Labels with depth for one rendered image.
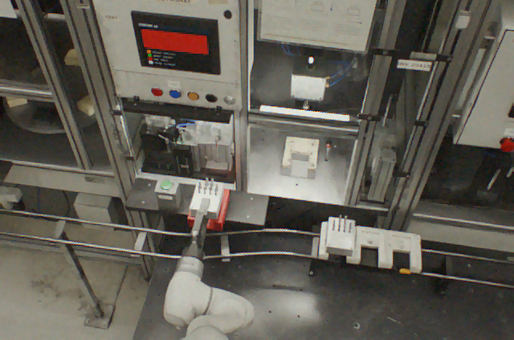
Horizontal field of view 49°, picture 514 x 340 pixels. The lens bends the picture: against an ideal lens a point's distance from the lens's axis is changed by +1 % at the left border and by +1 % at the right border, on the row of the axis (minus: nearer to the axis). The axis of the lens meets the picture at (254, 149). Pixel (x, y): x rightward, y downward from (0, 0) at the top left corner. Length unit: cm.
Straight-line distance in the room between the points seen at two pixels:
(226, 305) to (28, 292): 160
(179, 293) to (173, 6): 86
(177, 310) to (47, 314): 141
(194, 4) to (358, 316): 130
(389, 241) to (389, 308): 26
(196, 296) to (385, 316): 78
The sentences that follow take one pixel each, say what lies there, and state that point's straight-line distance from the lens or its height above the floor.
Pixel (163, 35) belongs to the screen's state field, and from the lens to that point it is 167.
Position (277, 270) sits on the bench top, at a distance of 229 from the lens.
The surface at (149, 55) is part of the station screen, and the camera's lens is 174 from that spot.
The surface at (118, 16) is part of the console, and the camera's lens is 171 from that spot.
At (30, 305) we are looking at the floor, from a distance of 317.
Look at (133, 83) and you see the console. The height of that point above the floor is 144.
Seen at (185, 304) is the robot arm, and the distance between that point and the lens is 181.
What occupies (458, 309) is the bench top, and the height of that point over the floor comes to 68.
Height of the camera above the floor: 270
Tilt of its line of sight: 50 degrees down
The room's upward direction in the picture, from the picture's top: straight up
